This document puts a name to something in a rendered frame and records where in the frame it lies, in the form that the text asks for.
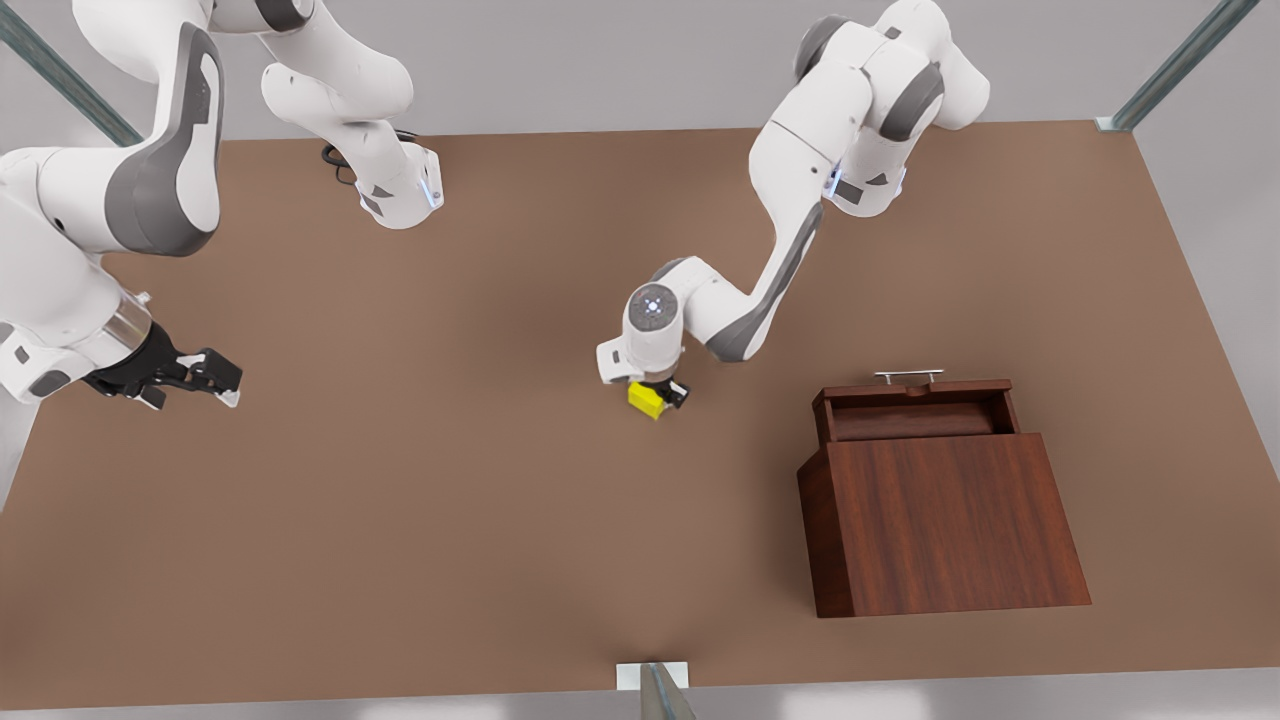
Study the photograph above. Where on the yellow square block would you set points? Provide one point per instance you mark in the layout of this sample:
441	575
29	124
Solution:
646	402

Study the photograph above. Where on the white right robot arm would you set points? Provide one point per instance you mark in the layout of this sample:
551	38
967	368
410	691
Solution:
70	190

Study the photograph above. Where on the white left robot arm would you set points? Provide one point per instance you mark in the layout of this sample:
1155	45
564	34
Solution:
800	170

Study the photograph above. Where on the dark wooden cabinet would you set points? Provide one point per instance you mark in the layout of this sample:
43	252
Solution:
950	520

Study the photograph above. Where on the silver frame post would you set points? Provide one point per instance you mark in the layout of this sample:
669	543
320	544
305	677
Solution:
660	692
1180	65
70	85

